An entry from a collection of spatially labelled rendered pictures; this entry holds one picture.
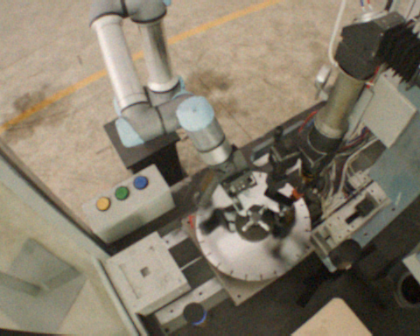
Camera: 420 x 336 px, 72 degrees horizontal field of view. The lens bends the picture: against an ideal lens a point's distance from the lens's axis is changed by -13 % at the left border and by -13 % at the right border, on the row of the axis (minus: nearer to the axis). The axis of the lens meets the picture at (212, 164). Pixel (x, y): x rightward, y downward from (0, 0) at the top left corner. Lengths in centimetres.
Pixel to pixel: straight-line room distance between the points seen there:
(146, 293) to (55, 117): 192
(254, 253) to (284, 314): 28
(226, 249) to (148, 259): 23
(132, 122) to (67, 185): 153
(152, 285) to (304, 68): 217
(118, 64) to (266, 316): 86
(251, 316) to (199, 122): 66
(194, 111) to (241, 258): 43
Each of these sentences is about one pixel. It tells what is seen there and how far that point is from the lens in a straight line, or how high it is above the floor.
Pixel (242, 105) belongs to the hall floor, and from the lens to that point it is 239.
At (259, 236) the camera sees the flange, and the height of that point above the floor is 96.
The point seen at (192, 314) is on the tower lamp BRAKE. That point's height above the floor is 116.
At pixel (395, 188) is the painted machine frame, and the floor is 126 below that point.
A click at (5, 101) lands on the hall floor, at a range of 309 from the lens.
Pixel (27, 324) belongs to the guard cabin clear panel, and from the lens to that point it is 47.
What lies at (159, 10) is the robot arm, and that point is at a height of 129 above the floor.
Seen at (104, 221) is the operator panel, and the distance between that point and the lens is 107.
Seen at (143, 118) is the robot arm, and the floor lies 123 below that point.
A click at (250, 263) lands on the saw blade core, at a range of 92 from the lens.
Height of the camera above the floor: 185
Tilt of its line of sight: 61 degrees down
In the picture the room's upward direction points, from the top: 3 degrees counter-clockwise
